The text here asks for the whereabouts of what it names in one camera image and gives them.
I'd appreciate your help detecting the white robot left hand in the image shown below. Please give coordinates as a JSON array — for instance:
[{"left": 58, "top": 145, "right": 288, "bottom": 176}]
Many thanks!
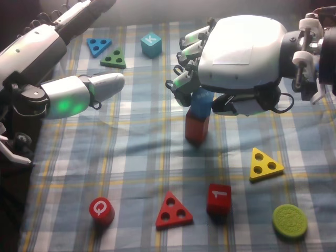
[{"left": 0, "top": 0, "right": 125, "bottom": 120}]

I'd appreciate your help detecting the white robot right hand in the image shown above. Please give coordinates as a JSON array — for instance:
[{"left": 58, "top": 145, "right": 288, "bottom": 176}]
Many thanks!
[{"left": 165, "top": 15, "right": 295, "bottom": 117}]

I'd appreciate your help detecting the blue hexagonal block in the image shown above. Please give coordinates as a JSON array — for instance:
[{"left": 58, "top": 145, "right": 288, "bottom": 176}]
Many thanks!
[{"left": 191, "top": 88, "right": 214, "bottom": 122}]

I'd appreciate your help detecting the plain red cube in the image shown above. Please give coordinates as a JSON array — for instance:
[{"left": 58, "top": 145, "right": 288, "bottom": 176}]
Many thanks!
[{"left": 184, "top": 112, "right": 211, "bottom": 145}]

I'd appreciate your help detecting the blue triangle block with holes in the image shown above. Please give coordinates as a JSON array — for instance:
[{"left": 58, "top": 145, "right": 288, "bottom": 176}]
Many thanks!
[{"left": 86, "top": 38, "right": 113, "bottom": 59}]

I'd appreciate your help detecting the green triangle block with holes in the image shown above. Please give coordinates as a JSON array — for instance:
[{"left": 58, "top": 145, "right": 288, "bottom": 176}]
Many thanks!
[{"left": 99, "top": 47, "right": 127, "bottom": 69}]

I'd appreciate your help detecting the yellow triangle block with holes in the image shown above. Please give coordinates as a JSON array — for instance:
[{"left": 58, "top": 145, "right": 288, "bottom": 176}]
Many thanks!
[{"left": 249, "top": 147, "right": 285, "bottom": 183}]

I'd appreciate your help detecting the red triangle block with holes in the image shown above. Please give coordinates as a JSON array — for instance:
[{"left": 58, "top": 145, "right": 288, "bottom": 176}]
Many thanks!
[{"left": 155, "top": 191, "right": 194, "bottom": 230}]

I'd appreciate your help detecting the teal cube with K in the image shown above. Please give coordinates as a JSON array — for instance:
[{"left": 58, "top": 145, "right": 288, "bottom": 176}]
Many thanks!
[{"left": 140, "top": 31, "right": 163, "bottom": 59}]

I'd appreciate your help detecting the blue plaid table cloth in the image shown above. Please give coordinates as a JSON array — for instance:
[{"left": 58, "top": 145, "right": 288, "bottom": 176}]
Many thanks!
[{"left": 18, "top": 22, "right": 336, "bottom": 252}]

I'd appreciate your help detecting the red cube with 1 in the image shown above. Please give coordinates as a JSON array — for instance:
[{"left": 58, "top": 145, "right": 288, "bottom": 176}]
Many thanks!
[{"left": 206, "top": 183, "right": 232, "bottom": 216}]

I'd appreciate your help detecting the red cylinder with Q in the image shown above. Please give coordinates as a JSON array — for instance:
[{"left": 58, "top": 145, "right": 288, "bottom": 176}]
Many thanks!
[{"left": 89, "top": 197, "right": 116, "bottom": 225}]

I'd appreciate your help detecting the green sandwich cookie toy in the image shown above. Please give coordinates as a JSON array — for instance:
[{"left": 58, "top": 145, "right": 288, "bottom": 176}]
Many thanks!
[{"left": 271, "top": 204, "right": 308, "bottom": 239}]

